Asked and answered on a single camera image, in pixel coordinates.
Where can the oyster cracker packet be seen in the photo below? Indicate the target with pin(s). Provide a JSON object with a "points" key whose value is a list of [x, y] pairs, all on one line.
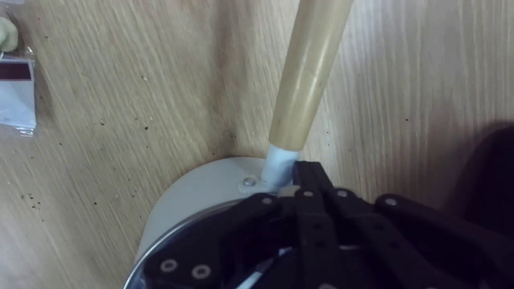
{"points": [[17, 96]]}

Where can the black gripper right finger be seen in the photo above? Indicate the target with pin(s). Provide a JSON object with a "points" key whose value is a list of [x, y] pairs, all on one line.
{"points": [[396, 246]]}

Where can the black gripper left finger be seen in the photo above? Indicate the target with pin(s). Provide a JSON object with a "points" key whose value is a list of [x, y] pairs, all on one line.
{"points": [[242, 235]]}

